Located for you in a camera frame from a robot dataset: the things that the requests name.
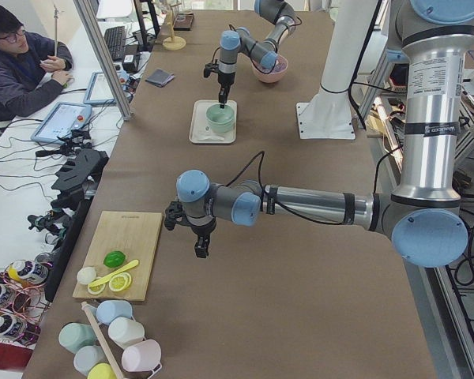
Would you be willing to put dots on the yellow plastic knife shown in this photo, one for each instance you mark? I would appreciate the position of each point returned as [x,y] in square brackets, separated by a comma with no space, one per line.
[108,277]

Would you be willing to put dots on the green plastic mug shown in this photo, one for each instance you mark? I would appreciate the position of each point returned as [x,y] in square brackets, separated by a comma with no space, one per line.
[75,336]

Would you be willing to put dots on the white plastic mug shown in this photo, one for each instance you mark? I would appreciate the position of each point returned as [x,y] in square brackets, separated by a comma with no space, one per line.
[126,332]

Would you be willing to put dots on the lemon slice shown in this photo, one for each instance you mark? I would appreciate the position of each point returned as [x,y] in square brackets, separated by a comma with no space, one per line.
[120,282]
[95,287]

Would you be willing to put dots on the seated person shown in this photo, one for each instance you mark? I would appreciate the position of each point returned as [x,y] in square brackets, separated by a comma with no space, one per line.
[33,69]

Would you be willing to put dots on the blue teach pendant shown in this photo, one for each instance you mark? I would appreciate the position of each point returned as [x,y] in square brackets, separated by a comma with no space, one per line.
[61,121]
[98,92]

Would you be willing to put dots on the grey folded cloth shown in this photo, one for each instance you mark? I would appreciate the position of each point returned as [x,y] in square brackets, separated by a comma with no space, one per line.
[160,78]

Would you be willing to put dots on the white ceramic spoon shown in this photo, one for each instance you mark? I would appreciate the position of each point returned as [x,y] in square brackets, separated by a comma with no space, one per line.
[208,135]

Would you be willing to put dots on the white garlic bulb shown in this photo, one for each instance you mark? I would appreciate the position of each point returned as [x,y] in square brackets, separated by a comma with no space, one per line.
[86,275]

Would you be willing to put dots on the black keyboard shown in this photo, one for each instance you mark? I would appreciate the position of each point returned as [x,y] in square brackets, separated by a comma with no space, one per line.
[115,41]

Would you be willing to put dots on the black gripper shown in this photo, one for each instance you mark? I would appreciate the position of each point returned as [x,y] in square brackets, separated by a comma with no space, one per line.
[224,80]
[201,231]

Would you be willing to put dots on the bamboo cutting board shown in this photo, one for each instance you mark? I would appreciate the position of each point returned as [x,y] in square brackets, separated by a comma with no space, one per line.
[124,244]

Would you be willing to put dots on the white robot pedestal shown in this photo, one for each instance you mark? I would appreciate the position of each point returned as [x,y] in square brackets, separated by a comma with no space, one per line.
[328,114]

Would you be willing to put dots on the blue plastic mug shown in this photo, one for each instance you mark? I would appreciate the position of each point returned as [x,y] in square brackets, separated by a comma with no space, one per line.
[109,310]

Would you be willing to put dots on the green bowl on tray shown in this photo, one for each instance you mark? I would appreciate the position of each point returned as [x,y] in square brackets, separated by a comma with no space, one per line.
[221,130]

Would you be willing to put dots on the yellow plastic mug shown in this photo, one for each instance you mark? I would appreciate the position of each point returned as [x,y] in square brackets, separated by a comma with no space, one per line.
[101,371]

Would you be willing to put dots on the cream rabbit serving tray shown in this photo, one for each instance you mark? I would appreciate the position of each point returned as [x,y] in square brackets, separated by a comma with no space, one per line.
[199,122]

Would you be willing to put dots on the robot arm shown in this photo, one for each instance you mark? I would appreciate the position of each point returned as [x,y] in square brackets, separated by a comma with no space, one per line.
[239,41]
[420,216]

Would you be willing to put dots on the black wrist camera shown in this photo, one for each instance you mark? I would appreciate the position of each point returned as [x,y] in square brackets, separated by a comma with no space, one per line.
[175,215]
[211,67]

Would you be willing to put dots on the pink plastic mug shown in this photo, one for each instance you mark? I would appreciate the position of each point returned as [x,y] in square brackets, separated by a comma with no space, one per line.
[142,356]

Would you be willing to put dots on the aluminium frame post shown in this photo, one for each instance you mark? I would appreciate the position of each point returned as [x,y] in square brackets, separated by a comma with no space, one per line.
[90,23]

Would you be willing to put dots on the grey plastic mug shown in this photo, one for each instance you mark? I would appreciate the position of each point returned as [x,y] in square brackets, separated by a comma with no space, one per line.
[87,357]

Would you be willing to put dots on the pink bowl with ice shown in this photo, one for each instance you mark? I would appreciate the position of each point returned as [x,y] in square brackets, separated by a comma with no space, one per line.
[273,75]

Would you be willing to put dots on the green lime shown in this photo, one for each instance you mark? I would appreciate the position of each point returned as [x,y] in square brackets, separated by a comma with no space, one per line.
[114,259]

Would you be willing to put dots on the green bowl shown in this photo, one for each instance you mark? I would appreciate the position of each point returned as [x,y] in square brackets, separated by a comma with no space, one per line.
[220,123]
[219,114]
[221,130]

